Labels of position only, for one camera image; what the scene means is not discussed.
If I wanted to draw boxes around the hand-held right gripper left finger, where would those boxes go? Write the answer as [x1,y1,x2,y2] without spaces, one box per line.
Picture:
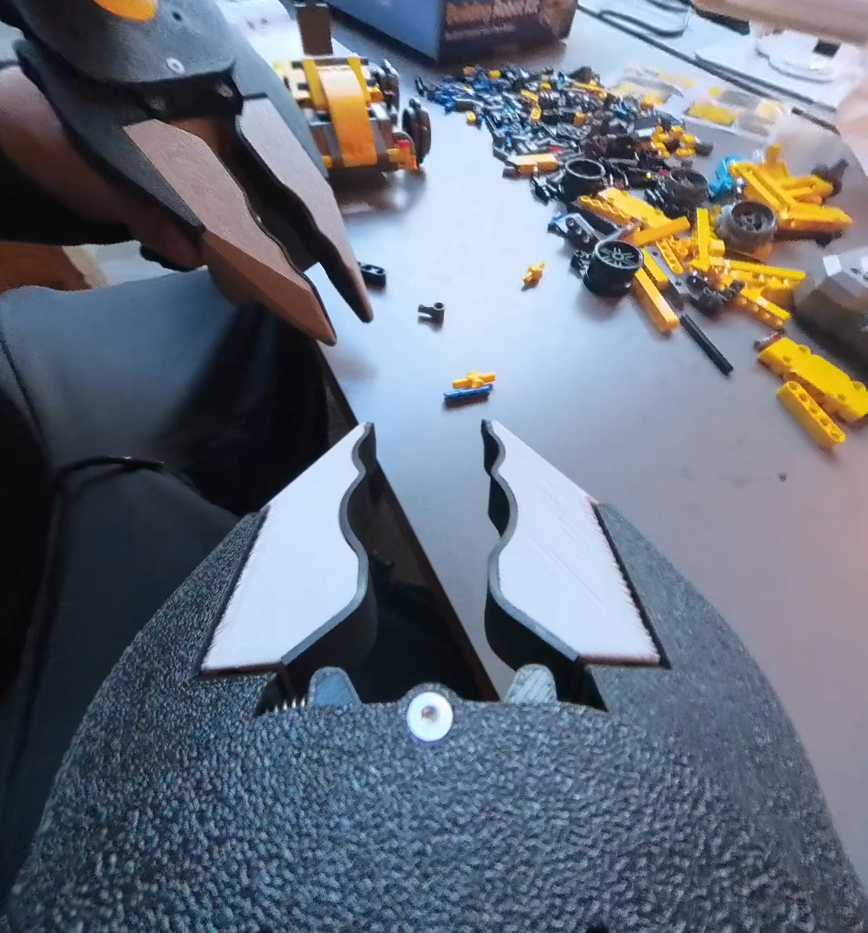
[201,421,378,693]

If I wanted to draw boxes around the light blue toy tool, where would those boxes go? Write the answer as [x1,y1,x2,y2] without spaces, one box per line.
[706,155,745,202]

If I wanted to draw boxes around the person's left hand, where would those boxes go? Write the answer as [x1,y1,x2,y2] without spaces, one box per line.
[0,67,221,291]

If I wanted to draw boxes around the dark grey toy wheel rim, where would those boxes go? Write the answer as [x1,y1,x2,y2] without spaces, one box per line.
[715,200,779,257]
[663,167,711,209]

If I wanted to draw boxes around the black toy axle rod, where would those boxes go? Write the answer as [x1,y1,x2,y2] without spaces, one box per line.
[677,312,735,377]

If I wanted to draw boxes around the grey toy battery box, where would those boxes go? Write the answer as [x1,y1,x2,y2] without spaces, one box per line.
[794,245,868,384]

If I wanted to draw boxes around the white flat device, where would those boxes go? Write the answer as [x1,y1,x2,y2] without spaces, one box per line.
[696,22,854,83]

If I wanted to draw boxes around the black spoked toy wheel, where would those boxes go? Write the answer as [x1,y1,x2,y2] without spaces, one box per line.
[582,238,647,297]

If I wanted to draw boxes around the short yellow toy beam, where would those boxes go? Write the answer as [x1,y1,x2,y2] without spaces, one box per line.
[775,380,847,450]

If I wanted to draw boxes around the person's left forearm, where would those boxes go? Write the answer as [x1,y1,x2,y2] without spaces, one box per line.
[0,54,133,247]

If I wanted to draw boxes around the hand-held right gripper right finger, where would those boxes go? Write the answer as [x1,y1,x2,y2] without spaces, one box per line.
[481,419,662,684]

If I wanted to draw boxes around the yellow toy brick car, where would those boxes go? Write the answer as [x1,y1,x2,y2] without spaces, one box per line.
[273,0,433,175]

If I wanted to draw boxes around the pile of toy brick parts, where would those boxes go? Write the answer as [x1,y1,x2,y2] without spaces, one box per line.
[415,64,854,337]

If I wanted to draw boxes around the yellow toy plate block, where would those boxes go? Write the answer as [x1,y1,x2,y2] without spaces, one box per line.
[753,334,868,424]

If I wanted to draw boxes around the pale wooden board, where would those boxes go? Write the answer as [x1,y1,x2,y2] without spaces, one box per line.
[692,0,868,45]

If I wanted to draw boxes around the grey desk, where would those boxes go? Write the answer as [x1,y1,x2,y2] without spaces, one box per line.
[306,0,868,905]

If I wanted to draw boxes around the person's dark pants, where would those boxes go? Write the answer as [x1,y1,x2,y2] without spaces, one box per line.
[0,270,356,905]

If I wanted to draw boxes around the brown wooden panel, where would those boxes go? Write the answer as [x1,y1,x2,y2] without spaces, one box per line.
[0,241,108,294]

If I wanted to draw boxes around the blue cardboard box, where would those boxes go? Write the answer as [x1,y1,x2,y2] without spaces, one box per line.
[328,0,578,61]

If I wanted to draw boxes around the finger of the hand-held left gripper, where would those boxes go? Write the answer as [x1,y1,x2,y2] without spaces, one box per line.
[123,116,339,346]
[237,97,375,324]

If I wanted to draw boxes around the black toy wheel rim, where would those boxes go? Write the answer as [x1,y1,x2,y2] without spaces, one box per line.
[561,156,610,202]

